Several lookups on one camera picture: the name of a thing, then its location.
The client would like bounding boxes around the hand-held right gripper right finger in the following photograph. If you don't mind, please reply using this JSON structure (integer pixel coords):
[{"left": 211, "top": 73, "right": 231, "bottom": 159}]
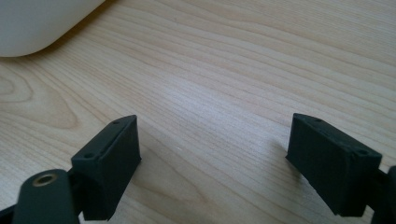
[{"left": 285, "top": 113, "right": 383, "bottom": 217}]

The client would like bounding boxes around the white plastic storage basket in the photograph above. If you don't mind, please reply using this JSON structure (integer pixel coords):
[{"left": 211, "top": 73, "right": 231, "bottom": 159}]
[{"left": 0, "top": 0, "right": 106, "bottom": 58}]

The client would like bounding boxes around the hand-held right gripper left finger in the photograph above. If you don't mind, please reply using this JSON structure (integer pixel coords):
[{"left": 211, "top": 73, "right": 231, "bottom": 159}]
[{"left": 70, "top": 115, "right": 142, "bottom": 221}]

